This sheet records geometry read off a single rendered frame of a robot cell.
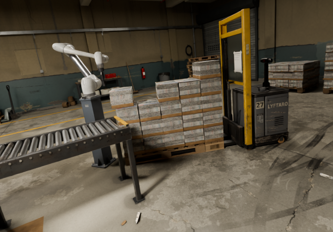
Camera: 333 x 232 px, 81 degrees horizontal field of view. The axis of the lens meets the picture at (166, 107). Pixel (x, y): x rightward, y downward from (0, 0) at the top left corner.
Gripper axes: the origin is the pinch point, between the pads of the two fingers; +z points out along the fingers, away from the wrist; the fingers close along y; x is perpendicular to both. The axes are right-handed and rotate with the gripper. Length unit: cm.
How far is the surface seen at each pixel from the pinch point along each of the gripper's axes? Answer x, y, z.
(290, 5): -604, 411, -156
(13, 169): 52, -129, 45
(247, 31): -186, -37, -43
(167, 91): -82, -18, 21
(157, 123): -64, -19, 61
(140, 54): -66, 712, -62
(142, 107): -47, -18, 36
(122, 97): -23.3, -17.5, 20.3
